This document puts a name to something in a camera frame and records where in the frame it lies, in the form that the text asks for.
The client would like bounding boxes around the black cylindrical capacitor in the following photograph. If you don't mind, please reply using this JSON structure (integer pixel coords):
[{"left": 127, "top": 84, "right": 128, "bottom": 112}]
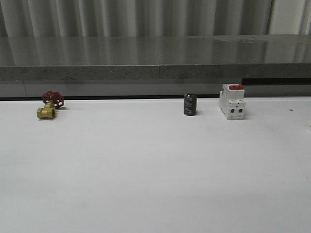
[{"left": 184, "top": 93, "right": 197, "bottom": 116}]

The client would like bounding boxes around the brass valve with red handwheel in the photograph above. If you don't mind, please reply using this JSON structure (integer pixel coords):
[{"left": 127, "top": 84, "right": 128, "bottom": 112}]
[{"left": 36, "top": 90, "right": 64, "bottom": 119}]

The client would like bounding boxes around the grey stone shelf ledge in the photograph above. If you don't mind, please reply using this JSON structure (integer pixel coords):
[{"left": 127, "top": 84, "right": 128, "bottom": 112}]
[{"left": 0, "top": 35, "right": 311, "bottom": 99}]

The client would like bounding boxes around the white circuit breaker red switch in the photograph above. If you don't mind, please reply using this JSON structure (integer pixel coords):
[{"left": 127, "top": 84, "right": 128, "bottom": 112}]
[{"left": 219, "top": 84, "right": 246, "bottom": 120}]

